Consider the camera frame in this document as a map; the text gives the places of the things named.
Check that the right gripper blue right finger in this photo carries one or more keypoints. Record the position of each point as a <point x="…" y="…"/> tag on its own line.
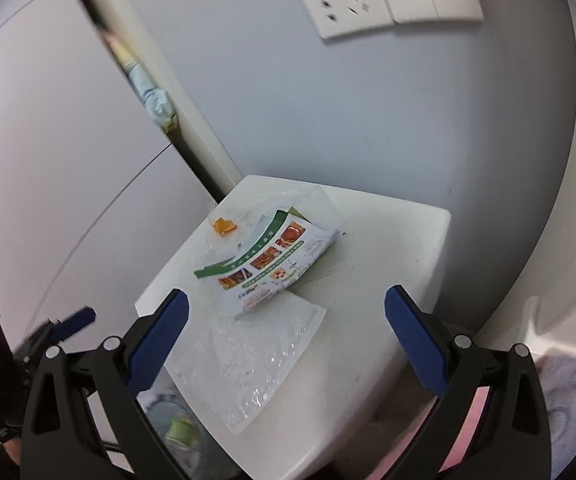
<point x="512" y="440"/>

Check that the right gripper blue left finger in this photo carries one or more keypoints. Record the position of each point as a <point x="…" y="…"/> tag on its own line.
<point x="60" y="439"/>

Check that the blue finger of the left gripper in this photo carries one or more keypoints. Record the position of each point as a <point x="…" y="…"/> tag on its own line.
<point x="76" y="322"/>

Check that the white bubble mailer bag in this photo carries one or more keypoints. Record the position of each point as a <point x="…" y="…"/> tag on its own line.
<point x="235" y="367"/>

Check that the green white snack bag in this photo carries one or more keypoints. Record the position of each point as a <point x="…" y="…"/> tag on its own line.
<point x="281" y="249"/>

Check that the clear plastic bottle green label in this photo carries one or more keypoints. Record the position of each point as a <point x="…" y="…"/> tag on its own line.
<point x="183" y="432"/>

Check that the trash bin with plastic liner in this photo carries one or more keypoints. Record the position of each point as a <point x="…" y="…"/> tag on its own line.
<point x="162" y="403"/>

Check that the white wardrobe door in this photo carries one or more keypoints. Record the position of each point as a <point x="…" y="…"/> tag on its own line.
<point x="94" y="198"/>

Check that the pink pillow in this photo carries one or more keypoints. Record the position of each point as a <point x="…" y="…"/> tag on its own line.
<point x="459" y="448"/>

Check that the white bedside table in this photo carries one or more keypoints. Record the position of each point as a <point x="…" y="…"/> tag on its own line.
<point x="354" y="358"/>

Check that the lavender patterned bed blanket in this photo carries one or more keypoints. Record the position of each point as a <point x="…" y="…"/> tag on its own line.
<point x="558" y="380"/>

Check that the small orange wrapper scrap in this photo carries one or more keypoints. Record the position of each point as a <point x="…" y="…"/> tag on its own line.
<point x="224" y="227"/>

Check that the light blue hanging clothes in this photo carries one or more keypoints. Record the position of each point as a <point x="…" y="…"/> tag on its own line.
<point x="156" y="100"/>

